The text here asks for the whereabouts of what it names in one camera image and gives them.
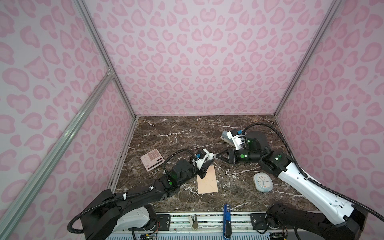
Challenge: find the beige hanging tag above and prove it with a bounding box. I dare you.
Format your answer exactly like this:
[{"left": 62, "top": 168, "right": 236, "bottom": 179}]
[{"left": 188, "top": 214, "right": 199, "bottom": 231}]

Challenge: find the blue black clip tool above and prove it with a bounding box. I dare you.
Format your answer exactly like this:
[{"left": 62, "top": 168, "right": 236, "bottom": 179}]
[{"left": 223, "top": 204, "right": 232, "bottom": 240}]

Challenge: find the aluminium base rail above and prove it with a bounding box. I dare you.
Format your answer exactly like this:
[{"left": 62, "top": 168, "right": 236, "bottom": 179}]
[{"left": 108, "top": 211, "right": 323, "bottom": 240}]

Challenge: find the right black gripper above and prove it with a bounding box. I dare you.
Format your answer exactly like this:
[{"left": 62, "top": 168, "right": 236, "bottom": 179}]
[{"left": 215, "top": 147, "right": 262, "bottom": 165}]

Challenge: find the pink envelope with cream flap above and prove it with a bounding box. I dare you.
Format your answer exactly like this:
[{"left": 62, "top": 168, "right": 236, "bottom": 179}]
[{"left": 197, "top": 166, "right": 218, "bottom": 194}]

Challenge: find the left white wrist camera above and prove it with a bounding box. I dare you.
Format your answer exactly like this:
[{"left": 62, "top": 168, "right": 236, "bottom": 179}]
[{"left": 193, "top": 149, "right": 210, "bottom": 170}]

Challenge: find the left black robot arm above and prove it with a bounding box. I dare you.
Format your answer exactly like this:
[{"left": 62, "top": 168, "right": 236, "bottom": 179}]
[{"left": 68, "top": 160, "right": 213, "bottom": 240}]

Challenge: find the black corrugated cable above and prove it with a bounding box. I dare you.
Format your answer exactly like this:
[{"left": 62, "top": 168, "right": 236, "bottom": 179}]
[
  {"left": 66, "top": 149, "right": 197, "bottom": 234},
  {"left": 241, "top": 122, "right": 384, "bottom": 223}
]

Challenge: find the left black corrugated cable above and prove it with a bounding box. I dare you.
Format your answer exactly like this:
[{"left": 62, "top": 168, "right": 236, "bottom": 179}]
[{"left": 66, "top": 149, "right": 197, "bottom": 234}]

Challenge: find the blue grey stapler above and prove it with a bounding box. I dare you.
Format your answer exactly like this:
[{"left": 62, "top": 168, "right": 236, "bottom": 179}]
[{"left": 221, "top": 131, "right": 234, "bottom": 146}]

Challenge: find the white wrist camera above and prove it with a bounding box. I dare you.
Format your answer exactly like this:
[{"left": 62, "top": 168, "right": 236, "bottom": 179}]
[
  {"left": 228, "top": 130, "right": 244, "bottom": 151},
  {"left": 193, "top": 149, "right": 210, "bottom": 170}
]

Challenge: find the right black corrugated cable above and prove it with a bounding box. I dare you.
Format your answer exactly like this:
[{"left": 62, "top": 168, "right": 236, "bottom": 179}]
[{"left": 241, "top": 122, "right": 384, "bottom": 223}]

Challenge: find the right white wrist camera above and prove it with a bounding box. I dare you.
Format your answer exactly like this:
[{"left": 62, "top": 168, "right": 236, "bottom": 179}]
[{"left": 228, "top": 130, "right": 244, "bottom": 151}]

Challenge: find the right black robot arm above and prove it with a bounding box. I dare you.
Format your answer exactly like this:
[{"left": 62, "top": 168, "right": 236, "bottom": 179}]
[{"left": 216, "top": 130, "right": 368, "bottom": 240}]

